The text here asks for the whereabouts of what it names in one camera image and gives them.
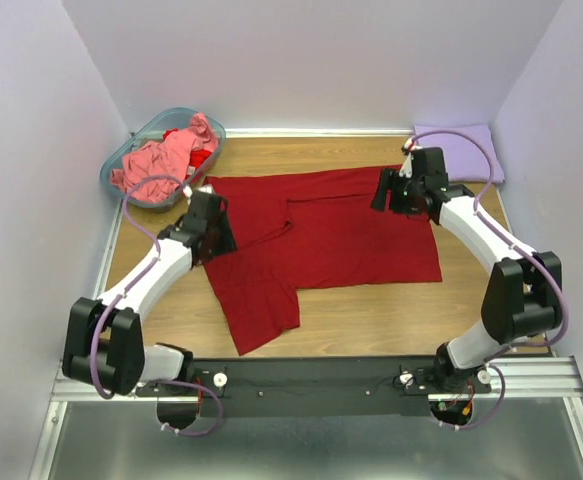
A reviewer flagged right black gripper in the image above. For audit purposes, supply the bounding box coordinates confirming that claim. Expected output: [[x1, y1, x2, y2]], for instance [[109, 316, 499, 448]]
[[368, 167, 423, 216]]

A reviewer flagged dark red t shirt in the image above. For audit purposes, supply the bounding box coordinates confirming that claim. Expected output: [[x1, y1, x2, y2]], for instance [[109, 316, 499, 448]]
[[205, 167, 442, 355]]

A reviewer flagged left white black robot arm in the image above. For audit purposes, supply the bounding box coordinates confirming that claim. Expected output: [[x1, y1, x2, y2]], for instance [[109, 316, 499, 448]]
[[62, 187, 237, 399]]

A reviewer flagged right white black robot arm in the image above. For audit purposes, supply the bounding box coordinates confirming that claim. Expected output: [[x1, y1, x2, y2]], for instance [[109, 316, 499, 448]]
[[371, 142, 567, 392]]

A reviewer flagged pink t shirt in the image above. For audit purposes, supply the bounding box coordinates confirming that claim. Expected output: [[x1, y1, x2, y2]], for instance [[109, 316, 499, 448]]
[[103, 109, 221, 207]]

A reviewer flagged clear blue plastic bin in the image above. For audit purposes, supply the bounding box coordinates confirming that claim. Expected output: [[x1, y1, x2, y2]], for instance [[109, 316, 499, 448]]
[[100, 107, 226, 198]]

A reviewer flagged folded lavender t shirt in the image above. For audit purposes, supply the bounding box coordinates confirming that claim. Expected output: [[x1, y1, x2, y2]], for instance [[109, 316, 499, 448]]
[[414, 124, 505, 184]]

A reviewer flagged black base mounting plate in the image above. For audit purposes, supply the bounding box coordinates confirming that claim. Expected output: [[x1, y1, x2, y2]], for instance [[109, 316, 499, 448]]
[[135, 355, 492, 420]]

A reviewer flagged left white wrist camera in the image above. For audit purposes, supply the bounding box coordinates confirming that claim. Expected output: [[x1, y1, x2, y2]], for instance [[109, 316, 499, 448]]
[[183, 184, 214, 198]]

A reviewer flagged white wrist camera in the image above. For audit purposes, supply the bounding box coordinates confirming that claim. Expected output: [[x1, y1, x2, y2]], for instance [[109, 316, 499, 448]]
[[399, 139, 417, 178], [183, 184, 214, 198]]

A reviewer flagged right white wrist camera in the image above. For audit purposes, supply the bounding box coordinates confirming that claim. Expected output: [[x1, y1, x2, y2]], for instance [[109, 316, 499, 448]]
[[399, 139, 417, 178]]

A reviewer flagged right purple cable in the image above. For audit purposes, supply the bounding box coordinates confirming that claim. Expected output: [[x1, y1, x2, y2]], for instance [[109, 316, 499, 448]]
[[401, 129, 570, 432]]

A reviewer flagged purple cable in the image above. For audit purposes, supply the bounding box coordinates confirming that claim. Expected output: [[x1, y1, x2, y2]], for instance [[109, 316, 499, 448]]
[[401, 129, 570, 432], [90, 174, 225, 437]]

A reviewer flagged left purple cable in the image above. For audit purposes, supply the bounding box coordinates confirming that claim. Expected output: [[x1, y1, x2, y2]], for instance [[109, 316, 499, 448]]
[[90, 174, 225, 437]]

